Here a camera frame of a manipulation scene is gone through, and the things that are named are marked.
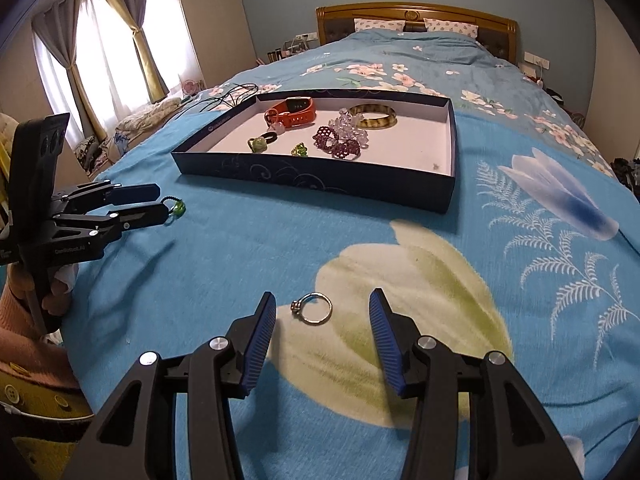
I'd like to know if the purple bead bracelet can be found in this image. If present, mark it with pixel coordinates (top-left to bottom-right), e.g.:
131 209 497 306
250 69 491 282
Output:
313 125 362 161

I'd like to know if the blue floral duvet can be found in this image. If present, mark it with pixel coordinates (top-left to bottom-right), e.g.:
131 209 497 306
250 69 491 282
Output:
197 30 618 176

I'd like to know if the pile of clothes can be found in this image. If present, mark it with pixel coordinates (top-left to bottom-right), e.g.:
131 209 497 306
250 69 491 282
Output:
72 127 133 181

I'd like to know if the clear crystal bead bracelet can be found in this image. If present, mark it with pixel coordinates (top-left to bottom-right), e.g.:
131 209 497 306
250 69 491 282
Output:
327 107 371 148

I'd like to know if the person's left forearm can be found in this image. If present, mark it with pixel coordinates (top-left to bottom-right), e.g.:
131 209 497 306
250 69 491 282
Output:
0 280 82 391

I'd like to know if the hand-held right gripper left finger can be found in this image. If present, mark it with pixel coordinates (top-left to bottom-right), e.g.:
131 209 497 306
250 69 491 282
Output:
62 291 277 480

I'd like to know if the black cable bundle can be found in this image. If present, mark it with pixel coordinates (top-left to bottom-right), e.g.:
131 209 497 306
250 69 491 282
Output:
180 81 281 113

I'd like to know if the person's brown yellow clothing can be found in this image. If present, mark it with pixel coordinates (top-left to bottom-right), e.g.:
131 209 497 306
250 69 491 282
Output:
0 360 101 480

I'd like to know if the silver ring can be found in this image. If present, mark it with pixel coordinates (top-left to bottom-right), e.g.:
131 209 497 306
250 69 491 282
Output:
291 292 333 326

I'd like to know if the white patterned pillow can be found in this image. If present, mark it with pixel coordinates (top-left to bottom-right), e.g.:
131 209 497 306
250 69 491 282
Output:
424 17 480 38
354 17 406 32

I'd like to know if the white sheer curtain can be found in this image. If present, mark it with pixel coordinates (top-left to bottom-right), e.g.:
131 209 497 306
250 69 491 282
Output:
35 0 206 136

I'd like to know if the dark blue shallow box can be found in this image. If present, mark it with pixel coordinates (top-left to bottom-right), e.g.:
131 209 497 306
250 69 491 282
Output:
171 88 460 216

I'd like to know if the cream folded blanket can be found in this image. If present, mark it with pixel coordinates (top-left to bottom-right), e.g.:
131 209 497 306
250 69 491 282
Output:
116 97 182 133

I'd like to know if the grey and olive curtain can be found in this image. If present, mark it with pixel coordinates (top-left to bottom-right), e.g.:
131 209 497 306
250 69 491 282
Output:
97 0 170 103
31 4 108 143

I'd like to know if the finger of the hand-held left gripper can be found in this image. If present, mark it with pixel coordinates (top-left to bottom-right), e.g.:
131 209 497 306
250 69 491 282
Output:
52 200 169 235
59 181 162 207

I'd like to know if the person's left hand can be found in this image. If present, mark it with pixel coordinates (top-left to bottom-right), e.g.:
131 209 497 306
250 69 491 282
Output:
10 262 77 319

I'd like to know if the blue tulip print blanket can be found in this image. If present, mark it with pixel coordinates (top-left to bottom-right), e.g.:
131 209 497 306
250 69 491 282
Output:
65 105 640 480

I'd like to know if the wooden bed headboard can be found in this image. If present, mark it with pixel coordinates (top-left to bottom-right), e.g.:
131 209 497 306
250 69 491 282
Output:
316 4 518 66

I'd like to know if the amber bangle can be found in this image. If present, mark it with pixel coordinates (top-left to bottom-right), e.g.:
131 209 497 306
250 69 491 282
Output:
348 103 398 132

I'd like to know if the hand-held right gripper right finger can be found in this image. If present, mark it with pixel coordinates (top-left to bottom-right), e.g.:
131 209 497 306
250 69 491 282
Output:
368 287 586 480

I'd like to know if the green bead black hair tie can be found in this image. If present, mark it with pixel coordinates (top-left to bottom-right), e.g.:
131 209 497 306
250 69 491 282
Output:
246 131 281 153
160 196 187 221

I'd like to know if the dark cloth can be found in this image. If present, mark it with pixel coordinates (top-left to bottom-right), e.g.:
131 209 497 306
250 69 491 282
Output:
612 157 640 191

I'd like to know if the beige puffer jacket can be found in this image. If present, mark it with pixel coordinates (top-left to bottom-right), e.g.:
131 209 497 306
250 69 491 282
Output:
0 112 18 153

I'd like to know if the row of cosmetics bottles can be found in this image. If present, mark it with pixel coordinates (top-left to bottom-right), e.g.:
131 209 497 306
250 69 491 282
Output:
255 40 306 66

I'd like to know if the orange smartwatch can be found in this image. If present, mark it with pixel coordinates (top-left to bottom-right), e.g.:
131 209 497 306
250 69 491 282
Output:
264 96 317 128

